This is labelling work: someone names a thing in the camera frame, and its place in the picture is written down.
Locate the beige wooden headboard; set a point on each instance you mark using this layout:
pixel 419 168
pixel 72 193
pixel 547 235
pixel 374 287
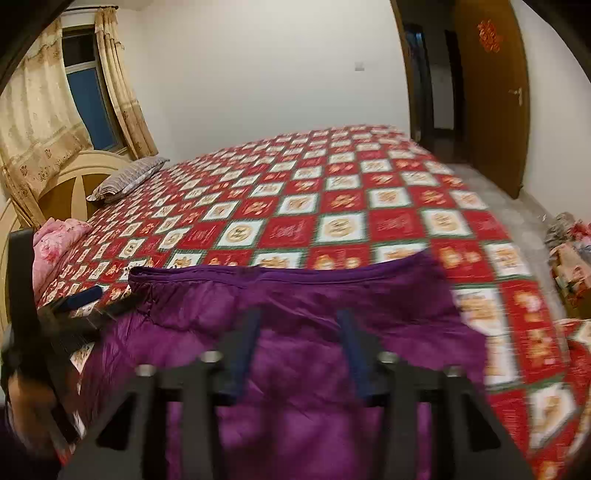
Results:
pixel 69 189

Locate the brown wooden door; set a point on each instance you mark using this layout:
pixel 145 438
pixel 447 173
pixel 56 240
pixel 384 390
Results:
pixel 489 129

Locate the red printed bed sheet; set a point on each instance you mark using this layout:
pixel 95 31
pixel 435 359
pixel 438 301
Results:
pixel 346 198

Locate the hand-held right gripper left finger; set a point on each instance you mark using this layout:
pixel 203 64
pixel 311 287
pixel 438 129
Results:
pixel 244 350

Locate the window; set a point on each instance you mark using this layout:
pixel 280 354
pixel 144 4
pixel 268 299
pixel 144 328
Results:
pixel 90 92

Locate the red paper door decoration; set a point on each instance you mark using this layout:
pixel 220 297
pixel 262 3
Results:
pixel 488 37

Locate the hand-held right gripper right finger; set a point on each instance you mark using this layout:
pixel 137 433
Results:
pixel 355 355

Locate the brown door frame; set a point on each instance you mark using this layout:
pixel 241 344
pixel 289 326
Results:
pixel 406 69

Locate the beige patterned curtain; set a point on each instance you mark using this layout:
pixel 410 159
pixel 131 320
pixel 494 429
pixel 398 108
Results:
pixel 37 115
pixel 122 92

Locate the purple down jacket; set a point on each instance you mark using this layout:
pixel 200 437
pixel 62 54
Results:
pixel 300 300

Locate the pile of mixed clothes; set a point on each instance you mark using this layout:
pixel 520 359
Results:
pixel 570 263

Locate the pink blanket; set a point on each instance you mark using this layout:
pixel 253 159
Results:
pixel 55 240

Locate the striped pillow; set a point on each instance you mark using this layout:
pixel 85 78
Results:
pixel 129 177

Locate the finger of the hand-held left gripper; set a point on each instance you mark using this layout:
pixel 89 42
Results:
pixel 83 297
pixel 121 305

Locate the person's left hand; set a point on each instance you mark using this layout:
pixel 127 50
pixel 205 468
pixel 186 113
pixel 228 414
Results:
pixel 25 397

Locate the dark curtain rod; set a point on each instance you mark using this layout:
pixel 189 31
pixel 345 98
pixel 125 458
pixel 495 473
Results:
pixel 87 9

